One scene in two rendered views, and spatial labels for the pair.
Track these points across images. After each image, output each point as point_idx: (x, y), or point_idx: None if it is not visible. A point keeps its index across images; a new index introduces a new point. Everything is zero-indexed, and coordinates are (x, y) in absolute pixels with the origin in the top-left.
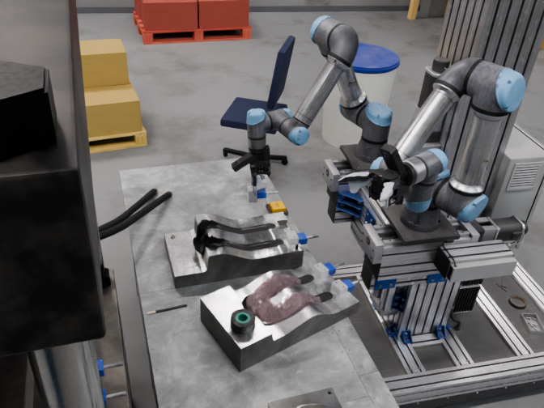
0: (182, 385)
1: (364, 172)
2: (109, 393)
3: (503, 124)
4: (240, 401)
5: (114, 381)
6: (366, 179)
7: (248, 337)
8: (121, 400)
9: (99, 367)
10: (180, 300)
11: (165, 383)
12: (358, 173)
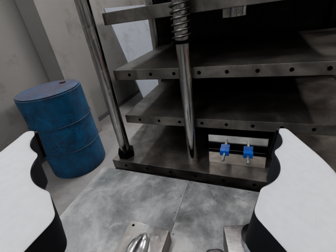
0: (227, 202)
1: (332, 241)
2: (241, 170)
3: None
4: (195, 230)
5: (249, 174)
6: (247, 228)
7: (236, 239)
8: (233, 173)
9: (246, 151)
10: None
11: (234, 193)
12: (320, 192)
